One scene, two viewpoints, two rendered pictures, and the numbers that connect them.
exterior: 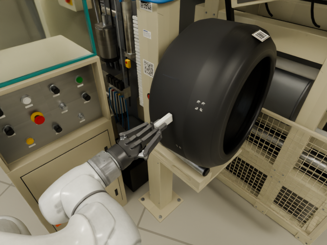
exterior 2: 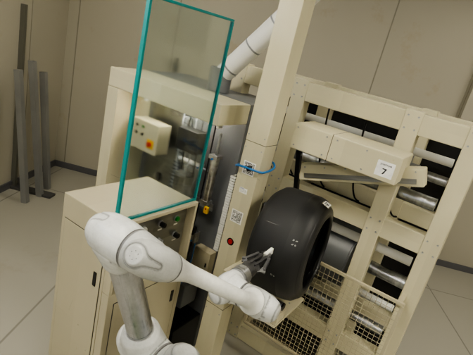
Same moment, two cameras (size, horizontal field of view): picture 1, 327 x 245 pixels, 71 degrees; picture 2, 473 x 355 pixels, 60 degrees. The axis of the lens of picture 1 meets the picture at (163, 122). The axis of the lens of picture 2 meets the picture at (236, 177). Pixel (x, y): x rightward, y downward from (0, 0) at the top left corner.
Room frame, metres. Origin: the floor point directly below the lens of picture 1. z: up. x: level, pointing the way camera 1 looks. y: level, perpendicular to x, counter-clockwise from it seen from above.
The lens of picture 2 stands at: (-1.02, 0.70, 2.13)
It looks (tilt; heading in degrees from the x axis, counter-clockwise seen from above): 18 degrees down; 344
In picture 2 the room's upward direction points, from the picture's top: 14 degrees clockwise
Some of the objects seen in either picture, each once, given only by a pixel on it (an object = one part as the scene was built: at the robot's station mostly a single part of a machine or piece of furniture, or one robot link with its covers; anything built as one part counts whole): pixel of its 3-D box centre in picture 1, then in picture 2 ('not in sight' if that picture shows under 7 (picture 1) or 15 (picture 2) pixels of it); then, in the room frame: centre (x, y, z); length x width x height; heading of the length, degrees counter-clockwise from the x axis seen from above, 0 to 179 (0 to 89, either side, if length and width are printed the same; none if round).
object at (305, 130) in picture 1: (256, 159); (314, 313); (0.91, -0.57, 0.65); 0.90 x 0.02 x 0.70; 44
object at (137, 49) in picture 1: (143, 66); (226, 213); (1.06, 0.10, 1.19); 0.05 x 0.04 x 0.48; 134
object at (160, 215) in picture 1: (160, 199); not in sight; (1.02, 0.02, 0.01); 0.27 x 0.27 x 0.02; 44
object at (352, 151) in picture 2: not in sight; (349, 150); (0.96, -0.47, 1.71); 0.61 x 0.25 x 0.15; 44
